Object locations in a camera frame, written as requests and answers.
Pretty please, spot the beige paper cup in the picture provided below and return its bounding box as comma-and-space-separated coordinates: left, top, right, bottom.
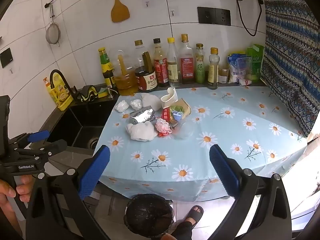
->
175, 98, 192, 119

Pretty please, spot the white and blue bag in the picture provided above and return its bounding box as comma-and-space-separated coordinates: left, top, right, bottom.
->
227, 53, 252, 83

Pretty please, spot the black cap red label bottle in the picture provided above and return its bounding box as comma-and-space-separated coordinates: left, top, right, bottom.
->
152, 38, 169, 87

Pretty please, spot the clear plastic bag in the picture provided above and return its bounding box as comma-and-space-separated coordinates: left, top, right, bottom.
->
172, 120, 198, 140

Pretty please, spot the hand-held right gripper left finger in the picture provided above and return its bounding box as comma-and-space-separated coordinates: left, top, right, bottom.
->
25, 144, 111, 240

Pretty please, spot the red snack packet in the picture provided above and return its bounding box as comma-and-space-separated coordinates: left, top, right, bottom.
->
161, 107, 173, 122

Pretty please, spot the large cooking oil jug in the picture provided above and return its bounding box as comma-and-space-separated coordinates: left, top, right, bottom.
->
110, 49, 139, 96

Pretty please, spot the clear yellow label bottle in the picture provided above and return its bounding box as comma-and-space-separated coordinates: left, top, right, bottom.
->
207, 47, 220, 90

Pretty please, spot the green oil bottle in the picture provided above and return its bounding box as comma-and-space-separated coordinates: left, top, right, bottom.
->
194, 43, 207, 84

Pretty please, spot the black wall switch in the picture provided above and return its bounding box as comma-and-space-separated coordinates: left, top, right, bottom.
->
0, 47, 13, 68

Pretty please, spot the green plastic bag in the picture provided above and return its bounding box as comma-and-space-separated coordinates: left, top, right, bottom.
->
246, 44, 265, 82

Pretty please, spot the green label sauce bottle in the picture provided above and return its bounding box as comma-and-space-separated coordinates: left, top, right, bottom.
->
98, 47, 116, 88

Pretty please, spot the yellow dish soap bottle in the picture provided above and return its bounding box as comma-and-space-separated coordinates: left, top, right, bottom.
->
42, 77, 74, 111

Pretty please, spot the large crumpled white paper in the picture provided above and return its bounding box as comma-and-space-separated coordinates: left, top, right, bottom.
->
140, 93, 162, 112

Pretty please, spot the silver foil bag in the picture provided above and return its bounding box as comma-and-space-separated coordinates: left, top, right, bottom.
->
129, 106, 155, 125

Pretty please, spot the black wall outlet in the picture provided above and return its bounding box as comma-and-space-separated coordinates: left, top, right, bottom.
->
215, 8, 231, 27
197, 6, 216, 25

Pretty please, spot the dark soy sauce bottle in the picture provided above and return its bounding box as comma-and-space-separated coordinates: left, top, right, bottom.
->
134, 39, 158, 92

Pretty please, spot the blue patterned curtain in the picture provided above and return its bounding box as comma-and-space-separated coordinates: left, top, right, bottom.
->
260, 0, 320, 138

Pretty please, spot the pink paper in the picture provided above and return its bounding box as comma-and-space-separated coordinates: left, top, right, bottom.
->
155, 117, 173, 138

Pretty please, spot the black lined waste bin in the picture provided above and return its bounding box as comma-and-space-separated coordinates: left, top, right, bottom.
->
124, 194, 174, 238

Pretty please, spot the black kitchen sink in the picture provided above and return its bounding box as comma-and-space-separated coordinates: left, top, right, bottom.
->
46, 97, 118, 150

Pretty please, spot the person's foot in sandal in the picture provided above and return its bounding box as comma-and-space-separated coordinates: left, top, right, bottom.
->
184, 205, 204, 227

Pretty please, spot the blue daisy print tablecloth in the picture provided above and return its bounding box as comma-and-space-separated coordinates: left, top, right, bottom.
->
94, 85, 308, 203

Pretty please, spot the small glass jar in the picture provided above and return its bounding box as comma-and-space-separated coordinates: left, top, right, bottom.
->
218, 67, 229, 83

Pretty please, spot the white paper cup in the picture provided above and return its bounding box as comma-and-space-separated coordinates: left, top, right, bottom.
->
160, 87, 178, 110

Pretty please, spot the gold cap red label bottle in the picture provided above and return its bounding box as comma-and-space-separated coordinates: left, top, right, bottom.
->
179, 34, 195, 85

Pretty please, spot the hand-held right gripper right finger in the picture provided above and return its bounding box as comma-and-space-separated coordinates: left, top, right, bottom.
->
209, 144, 293, 240

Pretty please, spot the person's leg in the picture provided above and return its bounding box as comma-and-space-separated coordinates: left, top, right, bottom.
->
172, 221, 194, 240

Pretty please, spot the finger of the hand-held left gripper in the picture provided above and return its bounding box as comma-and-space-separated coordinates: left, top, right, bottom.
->
17, 139, 68, 161
9, 130, 50, 147

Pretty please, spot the metal mesh strainer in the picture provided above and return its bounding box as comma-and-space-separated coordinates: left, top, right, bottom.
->
45, 2, 61, 47

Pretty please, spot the black and green dish cloth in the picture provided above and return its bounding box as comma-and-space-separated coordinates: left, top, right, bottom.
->
75, 85, 99, 103

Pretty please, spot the clear yellow cap bottle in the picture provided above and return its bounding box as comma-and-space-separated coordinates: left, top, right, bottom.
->
166, 37, 181, 88

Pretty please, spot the wooden spatula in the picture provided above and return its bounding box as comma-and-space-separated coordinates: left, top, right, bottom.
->
111, 0, 131, 23

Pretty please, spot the black faucet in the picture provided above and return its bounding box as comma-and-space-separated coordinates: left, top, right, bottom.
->
49, 69, 75, 98

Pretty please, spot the person's left hand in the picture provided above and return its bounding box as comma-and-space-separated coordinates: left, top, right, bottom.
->
0, 174, 34, 222

